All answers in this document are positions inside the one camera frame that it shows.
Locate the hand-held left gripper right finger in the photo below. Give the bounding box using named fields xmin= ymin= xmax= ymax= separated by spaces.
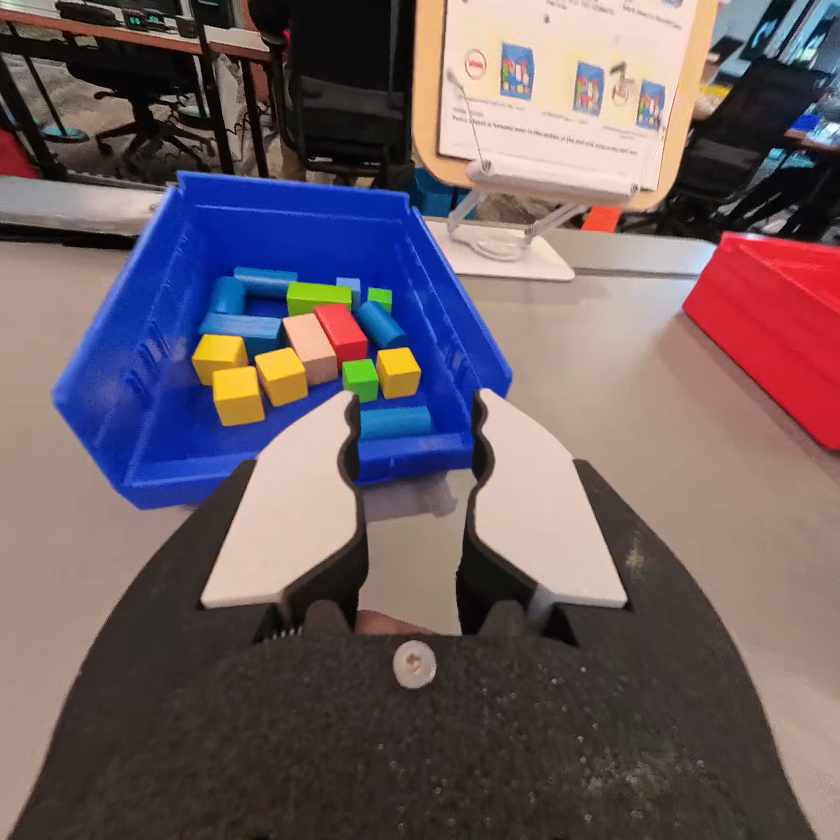
xmin=458 ymin=389 xmax=630 ymax=611

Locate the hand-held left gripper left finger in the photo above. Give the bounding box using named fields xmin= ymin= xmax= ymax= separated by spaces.
xmin=200 ymin=390 xmax=368 ymax=611

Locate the yellow wooden cube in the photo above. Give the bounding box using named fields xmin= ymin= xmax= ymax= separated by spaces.
xmin=212 ymin=367 xmax=266 ymax=427

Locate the blue plastic bin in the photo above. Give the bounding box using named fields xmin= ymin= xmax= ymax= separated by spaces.
xmin=53 ymin=171 xmax=514 ymax=510

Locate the natural wooden block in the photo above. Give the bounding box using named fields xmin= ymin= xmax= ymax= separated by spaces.
xmin=283 ymin=313 xmax=340 ymax=387

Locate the red wooden block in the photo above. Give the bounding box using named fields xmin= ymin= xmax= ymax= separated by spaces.
xmin=315 ymin=304 xmax=371 ymax=366

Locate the long green wooden block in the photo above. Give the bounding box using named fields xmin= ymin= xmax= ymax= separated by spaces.
xmin=287 ymin=281 xmax=353 ymax=316

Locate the red plastic bin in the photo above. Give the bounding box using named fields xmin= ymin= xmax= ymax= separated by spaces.
xmin=683 ymin=233 xmax=840 ymax=451

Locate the clipboard with instruction sheet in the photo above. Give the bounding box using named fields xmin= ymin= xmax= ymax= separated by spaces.
xmin=413 ymin=0 xmax=720 ymax=211

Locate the black keyboard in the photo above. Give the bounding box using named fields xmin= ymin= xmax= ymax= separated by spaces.
xmin=53 ymin=0 xmax=198 ymax=34

